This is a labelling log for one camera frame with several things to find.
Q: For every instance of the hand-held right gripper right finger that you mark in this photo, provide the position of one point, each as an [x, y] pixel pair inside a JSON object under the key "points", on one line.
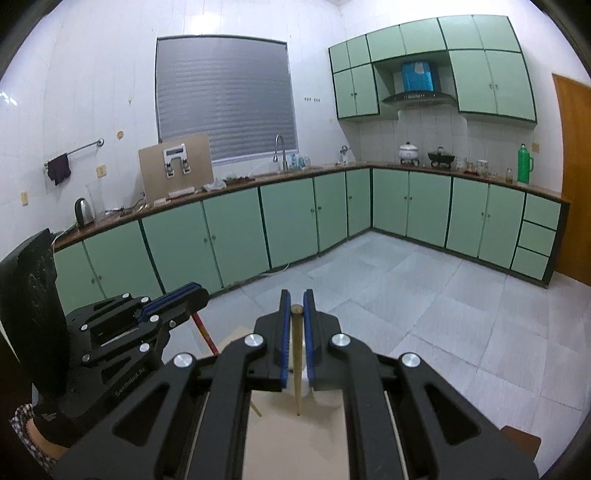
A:
{"points": [[309, 341]]}

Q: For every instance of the dark hanging towel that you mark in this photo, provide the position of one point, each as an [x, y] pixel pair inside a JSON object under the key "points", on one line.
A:
{"points": [[59, 170]]}

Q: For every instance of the cardboard board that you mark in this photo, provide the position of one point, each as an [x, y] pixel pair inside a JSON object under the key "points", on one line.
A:
{"points": [[152, 180]]}

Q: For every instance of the green thermos flask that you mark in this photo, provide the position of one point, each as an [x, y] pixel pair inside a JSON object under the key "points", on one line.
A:
{"points": [[524, 166]]}

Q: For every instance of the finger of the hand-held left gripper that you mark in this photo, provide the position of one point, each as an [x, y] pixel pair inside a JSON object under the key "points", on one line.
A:
{"points": [[184, 307], [120, 309]]}

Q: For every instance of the person's left forearm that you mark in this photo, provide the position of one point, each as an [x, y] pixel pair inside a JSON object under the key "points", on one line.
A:
{"points": [[39, 443]]}

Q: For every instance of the black wok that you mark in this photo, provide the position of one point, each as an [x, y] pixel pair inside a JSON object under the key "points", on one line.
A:
{"points": [[441, 158]]}

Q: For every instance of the single wooden chopstick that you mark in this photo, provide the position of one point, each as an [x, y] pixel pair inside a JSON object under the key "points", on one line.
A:
{"points": [[297, 346]]}

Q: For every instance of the glass jar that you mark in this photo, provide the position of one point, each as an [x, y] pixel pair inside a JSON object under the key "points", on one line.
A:
{"points": [[509, 174]]}

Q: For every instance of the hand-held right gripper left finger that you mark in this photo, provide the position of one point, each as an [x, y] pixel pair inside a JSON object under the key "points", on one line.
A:
{"points": [[286, 341]]}

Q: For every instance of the metal towel rail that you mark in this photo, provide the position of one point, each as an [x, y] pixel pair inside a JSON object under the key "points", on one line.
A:
{"points": [[78, 150]]}

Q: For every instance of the steel electric kettle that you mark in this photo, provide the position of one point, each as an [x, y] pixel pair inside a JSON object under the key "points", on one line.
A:
{"points": [[84, 213]]}

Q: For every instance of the white cooking pot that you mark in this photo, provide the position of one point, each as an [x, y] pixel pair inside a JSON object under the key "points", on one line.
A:
{"points": [[408, 152]]}

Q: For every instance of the range hood with blue cover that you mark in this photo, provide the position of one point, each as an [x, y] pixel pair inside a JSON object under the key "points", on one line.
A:
{"points": [[418, 76]]}

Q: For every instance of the green kitchen base cabinets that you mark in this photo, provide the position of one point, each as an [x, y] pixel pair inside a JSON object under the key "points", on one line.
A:
{"points": [[231, 230]]}

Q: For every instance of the green wall cabinets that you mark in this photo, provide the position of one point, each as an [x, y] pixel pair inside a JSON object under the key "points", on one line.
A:
{"points": [[475, 83]]}

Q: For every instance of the metal kitchen faucet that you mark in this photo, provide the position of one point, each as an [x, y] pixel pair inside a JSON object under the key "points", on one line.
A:
{"points": [[278, 147]]}

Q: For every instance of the grey window blind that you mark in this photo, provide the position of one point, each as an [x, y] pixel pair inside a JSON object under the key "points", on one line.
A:
{"points": [[226, 101]]}

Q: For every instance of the clear plastic pitcher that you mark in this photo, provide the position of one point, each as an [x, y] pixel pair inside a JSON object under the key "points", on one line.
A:
{"points": [[98, 198]]}

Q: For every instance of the glass mug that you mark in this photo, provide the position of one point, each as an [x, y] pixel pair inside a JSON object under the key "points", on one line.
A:
{"points": [[482, 167]]}

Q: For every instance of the white bracket on board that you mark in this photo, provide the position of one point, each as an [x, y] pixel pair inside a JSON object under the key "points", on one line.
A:
{"points": [[175, 151]]}

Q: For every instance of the wooden door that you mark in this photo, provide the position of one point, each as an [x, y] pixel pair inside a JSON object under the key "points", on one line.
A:
{"points": [[575, 184]]}

